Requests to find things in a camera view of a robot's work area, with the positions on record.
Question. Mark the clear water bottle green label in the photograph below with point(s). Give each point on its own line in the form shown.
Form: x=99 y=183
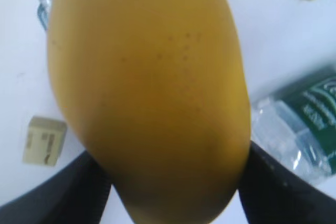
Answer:
x=295 y=124

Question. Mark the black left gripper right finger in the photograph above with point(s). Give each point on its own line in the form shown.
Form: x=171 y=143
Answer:
x=269 y=193

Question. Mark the left yellow eraser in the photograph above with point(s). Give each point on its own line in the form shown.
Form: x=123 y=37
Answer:
x=44 y=141

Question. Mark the yellow mango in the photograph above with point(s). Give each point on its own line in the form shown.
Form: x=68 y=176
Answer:
x=156 y=93

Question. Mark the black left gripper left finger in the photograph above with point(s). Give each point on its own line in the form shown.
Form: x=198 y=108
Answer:
x=76 y=194

